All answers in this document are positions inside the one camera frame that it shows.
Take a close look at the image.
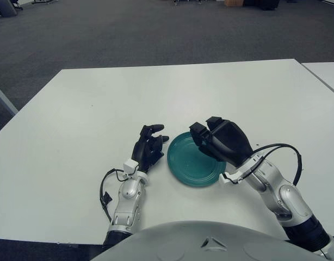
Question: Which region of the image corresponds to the black background furniture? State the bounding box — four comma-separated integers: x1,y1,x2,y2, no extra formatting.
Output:
243,0,281,11

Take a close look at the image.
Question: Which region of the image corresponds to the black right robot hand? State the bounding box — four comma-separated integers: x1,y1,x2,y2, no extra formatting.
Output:
189,116,254,168

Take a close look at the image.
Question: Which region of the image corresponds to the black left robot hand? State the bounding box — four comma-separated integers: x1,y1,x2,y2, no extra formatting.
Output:
131,124,170,173

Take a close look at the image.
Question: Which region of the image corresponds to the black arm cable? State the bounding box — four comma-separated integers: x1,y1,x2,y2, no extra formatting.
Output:
99,168,129,222
232,143,304,185

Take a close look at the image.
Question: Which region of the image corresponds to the teal ribbed plate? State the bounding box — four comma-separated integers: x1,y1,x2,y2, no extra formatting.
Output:
166,130,227,188

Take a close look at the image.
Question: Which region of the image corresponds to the dark grey office furniture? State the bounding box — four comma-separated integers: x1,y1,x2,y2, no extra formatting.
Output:
0,0,17,18

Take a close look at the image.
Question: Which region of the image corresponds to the white neighbouring table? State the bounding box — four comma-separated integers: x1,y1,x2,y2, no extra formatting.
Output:
301,61,334,98

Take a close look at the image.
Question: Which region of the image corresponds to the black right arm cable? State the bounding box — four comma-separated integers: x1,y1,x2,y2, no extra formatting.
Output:
232,143,304,185

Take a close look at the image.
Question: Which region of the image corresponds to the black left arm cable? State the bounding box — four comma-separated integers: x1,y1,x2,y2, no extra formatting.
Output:
99,168,129,222

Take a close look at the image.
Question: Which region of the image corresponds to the grey robot torso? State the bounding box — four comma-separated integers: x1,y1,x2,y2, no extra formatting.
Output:
90,220,331,261

